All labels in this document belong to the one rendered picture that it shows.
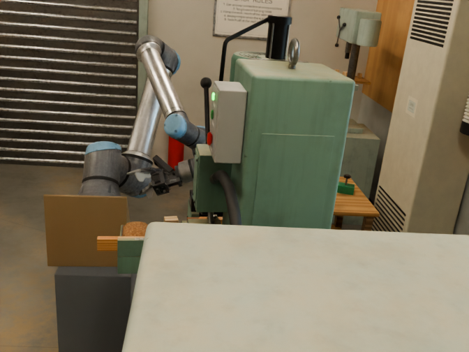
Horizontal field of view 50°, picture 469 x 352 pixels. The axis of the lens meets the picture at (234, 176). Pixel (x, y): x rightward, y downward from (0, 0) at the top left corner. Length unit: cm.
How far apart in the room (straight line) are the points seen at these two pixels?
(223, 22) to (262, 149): 340
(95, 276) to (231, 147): 118
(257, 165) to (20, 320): 201
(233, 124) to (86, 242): 119
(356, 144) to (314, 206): 268
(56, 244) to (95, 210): 22
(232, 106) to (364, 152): 284
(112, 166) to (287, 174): 117
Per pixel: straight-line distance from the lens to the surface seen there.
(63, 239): 214
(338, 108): 108
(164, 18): 443
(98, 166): 212
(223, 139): 107
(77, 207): 206
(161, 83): 215
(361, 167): 388
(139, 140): 230
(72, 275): 214
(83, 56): 452
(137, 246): 153
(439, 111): 282
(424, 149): 286
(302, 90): 105
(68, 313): 225
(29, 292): 306
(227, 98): 105
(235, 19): 442
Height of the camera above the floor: 169
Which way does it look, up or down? 21 degrees down
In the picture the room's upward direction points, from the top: 5 degrees clockwise
